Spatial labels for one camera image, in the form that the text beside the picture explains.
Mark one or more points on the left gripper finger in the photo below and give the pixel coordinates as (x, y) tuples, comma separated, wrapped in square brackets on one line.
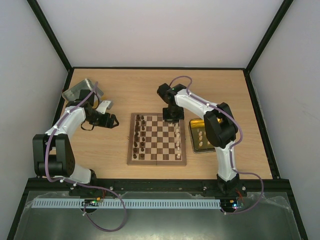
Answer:
[(113, 119), (114, 124)]

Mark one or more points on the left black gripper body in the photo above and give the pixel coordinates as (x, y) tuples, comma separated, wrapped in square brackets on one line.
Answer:
[(101, 122)]

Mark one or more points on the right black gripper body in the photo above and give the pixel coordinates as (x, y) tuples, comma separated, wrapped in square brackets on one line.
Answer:
[(172, 117)]

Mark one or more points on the wooden chess board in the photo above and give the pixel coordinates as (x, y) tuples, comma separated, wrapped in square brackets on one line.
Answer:
[(155, 142)]

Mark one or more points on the gold tin with pieces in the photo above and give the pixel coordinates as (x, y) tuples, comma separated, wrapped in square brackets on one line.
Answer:
[(199, 141)]

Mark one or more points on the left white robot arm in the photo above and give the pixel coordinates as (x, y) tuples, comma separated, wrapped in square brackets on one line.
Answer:
[(53, 156)]

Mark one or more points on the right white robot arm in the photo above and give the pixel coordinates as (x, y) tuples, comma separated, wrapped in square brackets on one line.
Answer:
[(218, 124)]

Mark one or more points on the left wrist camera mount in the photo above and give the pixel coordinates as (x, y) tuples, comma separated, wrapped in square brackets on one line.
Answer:
[(104, 106)]

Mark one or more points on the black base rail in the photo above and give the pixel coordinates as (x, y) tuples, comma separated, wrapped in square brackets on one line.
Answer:
[(206, 188)]

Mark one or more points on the white slotted cable duct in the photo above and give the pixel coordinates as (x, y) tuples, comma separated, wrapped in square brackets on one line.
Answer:
[(73, 203)]

